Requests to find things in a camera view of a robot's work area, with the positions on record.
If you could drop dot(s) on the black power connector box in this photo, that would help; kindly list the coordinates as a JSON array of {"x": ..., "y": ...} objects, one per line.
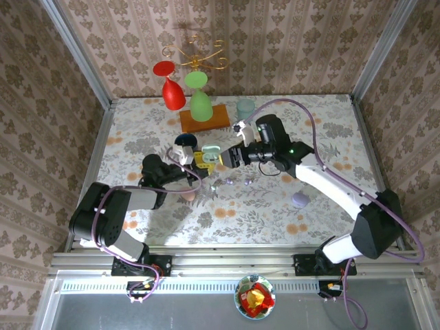
[
  {"x": 326, "y": 287},
  {"x": 137, "y": 287}
]

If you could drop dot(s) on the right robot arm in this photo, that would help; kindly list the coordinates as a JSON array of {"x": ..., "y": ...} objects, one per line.
[{"x": 330, "y": 185}]

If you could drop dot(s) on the orange wooden rack base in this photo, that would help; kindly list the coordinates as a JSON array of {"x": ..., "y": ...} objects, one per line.
[{"x": 220, "y": 118}]

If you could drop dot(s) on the green plastic wine glass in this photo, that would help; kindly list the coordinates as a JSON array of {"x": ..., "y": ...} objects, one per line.
[{"x": 201, "y": 106}]

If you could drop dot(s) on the yellow wrapped candy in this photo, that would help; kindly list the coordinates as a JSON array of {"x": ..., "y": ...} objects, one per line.
[{"x": 256, "y": 297}]

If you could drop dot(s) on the teal translucent cup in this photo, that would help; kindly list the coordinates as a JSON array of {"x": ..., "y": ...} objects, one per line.
[{"x": 244, "y": 108}]

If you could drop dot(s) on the aluminium side rail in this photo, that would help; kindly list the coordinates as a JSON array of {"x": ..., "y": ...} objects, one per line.
[
  {"x": 93, "y": 161},
  {"x": 373, "y": 154}
]

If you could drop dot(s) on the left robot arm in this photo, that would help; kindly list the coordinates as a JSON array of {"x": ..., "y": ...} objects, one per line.
[{"x": 141, "y": 199}]

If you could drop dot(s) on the aluminium frame post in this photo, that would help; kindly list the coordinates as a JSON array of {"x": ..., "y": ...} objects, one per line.
[
  {"x": 81, "y": 51},
  {"x": 382, "y": 51}
]

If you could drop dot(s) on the floral ceramic bowl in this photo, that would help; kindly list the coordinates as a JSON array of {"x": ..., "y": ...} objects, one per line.
[{"x": 244, "y": 282}]

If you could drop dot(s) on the pink earbud charging case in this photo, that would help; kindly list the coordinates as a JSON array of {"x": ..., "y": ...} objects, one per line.
[{"x": 189, "y": 196}]

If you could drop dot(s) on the perforated metal strip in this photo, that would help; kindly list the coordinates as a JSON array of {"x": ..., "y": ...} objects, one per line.
[{"x": 199, "y": 286}]

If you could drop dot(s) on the red plastic wine glass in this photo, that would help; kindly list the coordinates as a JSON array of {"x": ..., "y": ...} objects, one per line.
[{"x": 173, "y": 94}]

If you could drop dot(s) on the grey metal panel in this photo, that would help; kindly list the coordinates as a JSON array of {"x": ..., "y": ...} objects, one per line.
[{"x": 172, "y": 313}]

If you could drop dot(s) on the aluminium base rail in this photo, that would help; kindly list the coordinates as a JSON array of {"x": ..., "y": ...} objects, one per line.
[{"x": 233, "y": 261}]

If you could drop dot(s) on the dark blue cup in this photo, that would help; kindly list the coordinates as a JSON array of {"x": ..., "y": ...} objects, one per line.
[{"x": 185, "y": 139}]

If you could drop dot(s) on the mint green earbud case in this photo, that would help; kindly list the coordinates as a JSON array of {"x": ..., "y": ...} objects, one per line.
[{"x": 211, "y": 154}]

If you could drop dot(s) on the floral patterned table cover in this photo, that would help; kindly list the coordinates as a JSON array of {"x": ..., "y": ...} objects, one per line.
[{"x": 258, "y": 213}]

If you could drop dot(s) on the lavender earbud charging case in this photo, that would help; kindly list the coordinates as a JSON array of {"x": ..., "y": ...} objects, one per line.
[{"x": 300, "y": 200}]

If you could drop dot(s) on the red wrapped candy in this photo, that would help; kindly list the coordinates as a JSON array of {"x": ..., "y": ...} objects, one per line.
[{"x": 269, "y": 303}]

